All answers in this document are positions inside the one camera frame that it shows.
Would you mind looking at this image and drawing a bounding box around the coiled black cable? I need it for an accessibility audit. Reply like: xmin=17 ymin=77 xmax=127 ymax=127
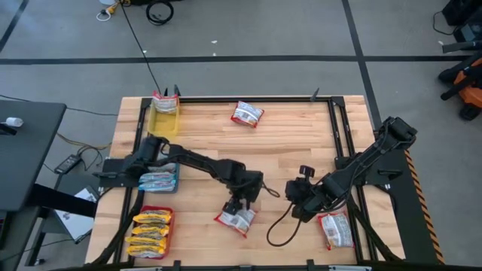
xmin=145 ymin=0 xmax=175 ymax=26

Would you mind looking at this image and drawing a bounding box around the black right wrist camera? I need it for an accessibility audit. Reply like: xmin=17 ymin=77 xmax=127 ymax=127
xmin=298 ymin=164 xmax=316 ymax=180

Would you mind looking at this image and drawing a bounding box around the yellow plastic bin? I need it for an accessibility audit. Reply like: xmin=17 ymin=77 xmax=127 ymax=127
xmin=146 ymin=98 xmax=181 ymax=138

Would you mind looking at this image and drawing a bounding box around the black power adapter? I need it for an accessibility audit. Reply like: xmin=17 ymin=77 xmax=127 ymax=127
xmin=53 ymin=153 xmax=84 ymax=175

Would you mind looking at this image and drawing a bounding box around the black metal rig frame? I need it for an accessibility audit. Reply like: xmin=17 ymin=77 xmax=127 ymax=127
xmin=88 ymin=96 xmax=406 ymax=271

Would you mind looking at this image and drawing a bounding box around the red Maruchan ramen packet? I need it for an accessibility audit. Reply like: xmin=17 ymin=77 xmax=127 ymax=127
xmin=230 ymin=100 xmax=265 ymax=129
xmin=151 ymin=90 xmax=180 ymax=115
xmin=213 ymin=208 xmax=257 ymax=239
xmin=317 ymin=211 xmax=355 ymax=251

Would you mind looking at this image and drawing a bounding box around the black equipment case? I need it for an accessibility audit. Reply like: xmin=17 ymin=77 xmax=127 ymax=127
xmin=432 ymin=0 xmax=482 ymax=43

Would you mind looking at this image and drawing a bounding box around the orange black wheeled machine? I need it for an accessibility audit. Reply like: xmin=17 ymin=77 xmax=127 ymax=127
xmin=438 ymin=52 xmax=482 ymax=121

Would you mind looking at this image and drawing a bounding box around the red plastic bin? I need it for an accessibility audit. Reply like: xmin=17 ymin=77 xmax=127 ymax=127
xmin=127 ymin=205 xmax=176 ymax=260

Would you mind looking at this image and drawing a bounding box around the thin black floor cable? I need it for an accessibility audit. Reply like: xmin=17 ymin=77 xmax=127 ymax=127
xmin=0 ymin=93 xmax=119 ymax=117

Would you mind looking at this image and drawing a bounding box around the black platform with hazard stripe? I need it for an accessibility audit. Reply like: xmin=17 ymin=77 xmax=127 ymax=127
xmin=371 ymin=148 xmax=446 ymax=265

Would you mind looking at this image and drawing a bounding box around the blue plastic bin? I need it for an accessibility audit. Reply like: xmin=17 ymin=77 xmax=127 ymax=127
xmin=138 ymin=161 xmax=182 ymax=194

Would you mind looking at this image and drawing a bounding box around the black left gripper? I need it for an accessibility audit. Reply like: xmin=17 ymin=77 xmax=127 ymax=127
xmin=221 ymin=171 xmax=264 ymax=217

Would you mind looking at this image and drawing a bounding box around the long black floor cable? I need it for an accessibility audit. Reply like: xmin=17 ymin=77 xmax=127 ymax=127
xmin=118 ymin=0 xmax=163 ymax=97

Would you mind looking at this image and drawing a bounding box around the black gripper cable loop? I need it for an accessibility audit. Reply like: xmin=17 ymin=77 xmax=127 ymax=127
xmin=266 ymin=201 xmax=304 ymax=248

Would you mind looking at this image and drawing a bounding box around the black desk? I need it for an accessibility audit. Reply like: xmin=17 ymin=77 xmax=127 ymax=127
xmin=0 ymin=100 xmax=68 ymax=212

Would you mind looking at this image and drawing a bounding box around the white printed paper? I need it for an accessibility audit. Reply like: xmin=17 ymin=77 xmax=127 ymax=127
xmin=53 ymin=186 xmax=99 ymax=242

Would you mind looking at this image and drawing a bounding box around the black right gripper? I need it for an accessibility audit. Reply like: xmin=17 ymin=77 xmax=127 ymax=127
xmin=285 ymin=176 xmax=338 ymax=224

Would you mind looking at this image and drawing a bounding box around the blue Maruchan ramen packet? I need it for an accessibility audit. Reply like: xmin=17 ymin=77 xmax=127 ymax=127
xmin=138 ymin=171 xmax=177 ymax=183
xmin=138 ymin=181 xmax=177 ymax=193

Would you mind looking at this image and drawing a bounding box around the white cable with yellow plug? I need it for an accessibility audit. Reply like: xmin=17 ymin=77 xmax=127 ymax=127
xmin=96 ymin=0 xmax=131 ymax=23

